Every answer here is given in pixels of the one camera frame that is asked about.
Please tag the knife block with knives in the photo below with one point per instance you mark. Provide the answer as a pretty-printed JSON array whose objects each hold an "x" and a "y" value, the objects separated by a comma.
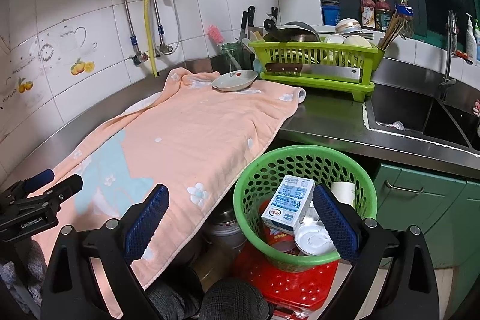
[{"x": 248, "y": 20}]

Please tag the metal faucet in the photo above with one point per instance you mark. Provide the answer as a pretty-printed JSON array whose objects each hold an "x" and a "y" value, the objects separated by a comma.
[{"x": 449, "y": 57}]

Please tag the metal pot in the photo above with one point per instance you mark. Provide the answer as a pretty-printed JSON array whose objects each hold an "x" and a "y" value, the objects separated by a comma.
[{"x": 225, "y": 230}]

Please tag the green glass jar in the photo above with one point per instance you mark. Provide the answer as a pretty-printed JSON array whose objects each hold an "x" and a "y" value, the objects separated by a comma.
[{"x": 232, "y": 54}]

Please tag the bundle of chopsticks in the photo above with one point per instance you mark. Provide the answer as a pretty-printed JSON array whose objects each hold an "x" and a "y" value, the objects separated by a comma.
[{"x": 392, "y": 31}]

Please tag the metal water valve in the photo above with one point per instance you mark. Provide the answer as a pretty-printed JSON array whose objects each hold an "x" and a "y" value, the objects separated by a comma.
[
  {"x": 165, "y": 50},
  {"x": 139, "y": 58}
]

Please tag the blue capped bottle with plant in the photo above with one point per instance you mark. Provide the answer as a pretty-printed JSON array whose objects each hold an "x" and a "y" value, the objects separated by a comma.
[{"x": 405, "y": 20}]

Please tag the printed orange red snack packet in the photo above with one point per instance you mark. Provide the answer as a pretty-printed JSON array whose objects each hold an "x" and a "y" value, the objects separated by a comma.
[{"x": 279, "y": 241}]

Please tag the white round plastic lid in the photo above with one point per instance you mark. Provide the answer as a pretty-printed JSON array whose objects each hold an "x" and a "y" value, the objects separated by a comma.
[{"x": 313, "y": 241}]

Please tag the person's left forearm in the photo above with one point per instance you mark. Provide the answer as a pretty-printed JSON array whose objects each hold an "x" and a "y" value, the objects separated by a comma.
[{"x": 35, "y": 267}]

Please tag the white ceramic plate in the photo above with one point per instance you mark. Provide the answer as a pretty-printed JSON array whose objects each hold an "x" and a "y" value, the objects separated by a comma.
[{"x": 234, "y": 80}]

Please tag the blue jar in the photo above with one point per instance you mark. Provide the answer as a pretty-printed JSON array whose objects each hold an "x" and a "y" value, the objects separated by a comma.
[{"x": 331, "y": 14}]

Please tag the person's leg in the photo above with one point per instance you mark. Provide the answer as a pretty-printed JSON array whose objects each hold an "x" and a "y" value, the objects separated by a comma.
[{"x": 225, "y": 301}]

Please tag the green plastic basket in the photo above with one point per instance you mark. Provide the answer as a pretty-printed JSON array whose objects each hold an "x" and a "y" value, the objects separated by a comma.
[{"x": 262, "y": 162}]

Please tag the white spatula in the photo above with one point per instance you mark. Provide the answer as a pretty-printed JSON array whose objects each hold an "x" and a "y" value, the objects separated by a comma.
[{"x": 255, "y": 34}]

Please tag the white pump bottle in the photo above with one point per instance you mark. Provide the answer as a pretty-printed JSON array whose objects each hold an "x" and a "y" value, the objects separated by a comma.
[{"x": 470, "y": 39}]

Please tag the peach flower print blanket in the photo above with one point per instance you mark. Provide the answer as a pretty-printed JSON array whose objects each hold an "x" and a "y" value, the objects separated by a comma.
[{"x": 195, "y": 125}]

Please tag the patterned ceramic bowl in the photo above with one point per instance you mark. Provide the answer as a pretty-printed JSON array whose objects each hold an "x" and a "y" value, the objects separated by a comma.
[{"x": 348, "y": 25}]

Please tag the pink bottle brush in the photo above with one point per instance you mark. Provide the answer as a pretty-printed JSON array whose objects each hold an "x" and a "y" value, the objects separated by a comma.
[{"x": 215, "y": 34}]

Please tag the pink and white cloth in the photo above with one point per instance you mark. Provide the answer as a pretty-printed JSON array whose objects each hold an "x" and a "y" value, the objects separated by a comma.
[{"x": 477, "y": 108}]

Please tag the white bowl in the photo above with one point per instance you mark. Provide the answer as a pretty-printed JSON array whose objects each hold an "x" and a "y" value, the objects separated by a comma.
[
  {"x": 333, "y": 39},
  {"x": 358, "y": 42}
]

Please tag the red plastic stool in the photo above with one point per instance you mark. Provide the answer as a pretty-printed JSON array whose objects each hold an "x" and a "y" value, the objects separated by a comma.
[{"x": 292, "y": 284}]

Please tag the jar with sprouting onion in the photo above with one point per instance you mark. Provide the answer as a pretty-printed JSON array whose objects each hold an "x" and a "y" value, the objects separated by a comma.
[
  {"x": 367, "y": 12},
  {"x": 383, "y": 18}
]

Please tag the green dish rack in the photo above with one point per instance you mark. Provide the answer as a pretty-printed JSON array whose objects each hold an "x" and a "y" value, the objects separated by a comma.
[{"x": 318, "y": 54}]

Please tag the black pan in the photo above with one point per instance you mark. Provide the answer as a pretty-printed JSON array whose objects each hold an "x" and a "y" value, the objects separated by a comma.
[{"x": 296, "y": 31}]

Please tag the blue label detergent jug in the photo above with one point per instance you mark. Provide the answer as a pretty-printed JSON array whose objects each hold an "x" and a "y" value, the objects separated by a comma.
[{"x": 477, "y": 42}]

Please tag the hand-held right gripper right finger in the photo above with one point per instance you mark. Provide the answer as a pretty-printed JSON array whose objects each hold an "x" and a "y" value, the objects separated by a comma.
[{"x": 335, "y": 222}]

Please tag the green cabinet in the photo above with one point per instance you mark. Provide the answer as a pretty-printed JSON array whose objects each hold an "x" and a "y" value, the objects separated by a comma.
[{"x": 412, "y": 222}]

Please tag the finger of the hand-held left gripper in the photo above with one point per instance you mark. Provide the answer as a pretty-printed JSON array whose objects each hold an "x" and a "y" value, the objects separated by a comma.
[
  {"x": 39, "y": 179},
  {"x": 62, "y": 190}
]

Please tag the steel sink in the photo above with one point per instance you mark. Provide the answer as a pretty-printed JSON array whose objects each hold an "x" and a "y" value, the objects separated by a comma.
[{"x": 405, "y": 106}]

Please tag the white paper cup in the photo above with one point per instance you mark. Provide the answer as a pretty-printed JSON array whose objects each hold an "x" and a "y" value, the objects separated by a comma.
[{"x": 343, "y": 192}]

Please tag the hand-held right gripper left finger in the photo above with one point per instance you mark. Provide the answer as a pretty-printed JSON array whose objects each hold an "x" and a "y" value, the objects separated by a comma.
[{"x": 148, "y": 222}]

